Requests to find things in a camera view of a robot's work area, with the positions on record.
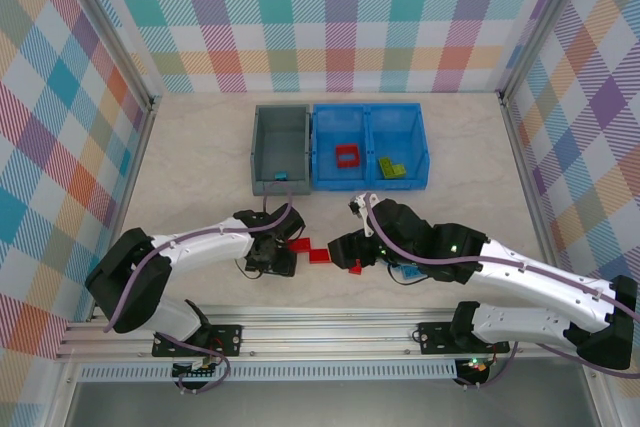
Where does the aluminium side rail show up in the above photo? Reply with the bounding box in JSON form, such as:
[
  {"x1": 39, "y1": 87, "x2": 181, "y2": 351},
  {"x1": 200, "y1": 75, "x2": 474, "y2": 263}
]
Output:
[
  {"x1": 498, "y1": 91, "x2": 564, "y2": 273},
  {"x1": 68, "y1": 96, "x2": 162, "y2": 324}
]

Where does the aluminium frame post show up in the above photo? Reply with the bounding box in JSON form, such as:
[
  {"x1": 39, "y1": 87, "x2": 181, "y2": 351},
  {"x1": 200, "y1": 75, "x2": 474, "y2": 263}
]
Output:
[
  {"x1": 53, "y1": 0, "x2": 164, "y2": 113},
  {"x1": 495, "y1": 0, "x2": 600, "y2": 104}
]

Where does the grey plastic storage bin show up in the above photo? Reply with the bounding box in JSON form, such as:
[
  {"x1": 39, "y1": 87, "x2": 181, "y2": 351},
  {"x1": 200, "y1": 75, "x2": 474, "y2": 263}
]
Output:
[{"x1": 251, "y1": 104, "x2": 314, "y2": 197}]

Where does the red lego window frame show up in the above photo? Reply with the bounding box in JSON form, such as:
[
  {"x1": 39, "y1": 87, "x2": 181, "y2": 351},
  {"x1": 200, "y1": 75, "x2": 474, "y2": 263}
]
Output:
[{"x1": 334, "y1": 144, "x2": 363, "y2": 170}]

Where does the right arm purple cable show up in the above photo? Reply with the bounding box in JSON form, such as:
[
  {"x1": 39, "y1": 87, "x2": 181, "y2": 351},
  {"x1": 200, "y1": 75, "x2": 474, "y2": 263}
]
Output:
[{"x1": 363, "y1": 191, "x2": 640, "y2": 391}]

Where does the white slotted cable duct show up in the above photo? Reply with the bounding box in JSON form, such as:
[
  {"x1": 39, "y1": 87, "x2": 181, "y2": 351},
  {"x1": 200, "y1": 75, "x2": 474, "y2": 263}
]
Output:
[{"x1": 77, "y1": 364, "x2": 459, "y2": 383}]

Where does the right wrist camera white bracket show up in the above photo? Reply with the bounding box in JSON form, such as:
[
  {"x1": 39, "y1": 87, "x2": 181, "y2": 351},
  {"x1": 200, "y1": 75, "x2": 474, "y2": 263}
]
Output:
[{"x1": 348, "y1": 191, "x2": 377, "y2": 239}]

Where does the small circuit board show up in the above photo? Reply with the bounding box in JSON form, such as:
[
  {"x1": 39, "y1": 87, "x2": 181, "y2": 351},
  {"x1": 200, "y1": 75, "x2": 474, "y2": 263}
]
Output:
[
  {"x1": 172, "y1": 359, "x2": 224, "y2": 381},
  {"x1": 457, "y1": 356, "x2": 491, "y2": 376}
]

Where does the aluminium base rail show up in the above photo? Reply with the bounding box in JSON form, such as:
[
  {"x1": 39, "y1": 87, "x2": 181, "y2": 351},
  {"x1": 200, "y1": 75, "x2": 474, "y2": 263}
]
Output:
[{"x1": 54, "y1": 305, "x2": 586, "y2": 362}]

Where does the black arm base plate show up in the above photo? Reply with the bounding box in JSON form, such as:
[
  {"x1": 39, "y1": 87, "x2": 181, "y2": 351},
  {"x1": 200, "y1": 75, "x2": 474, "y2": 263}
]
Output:
[
  {"x1": 152, "y1": 322, "x2": 245, "y2": 359},
  {"x1": 416, "y1": 321, "x2": 511, "y2": 357}
]

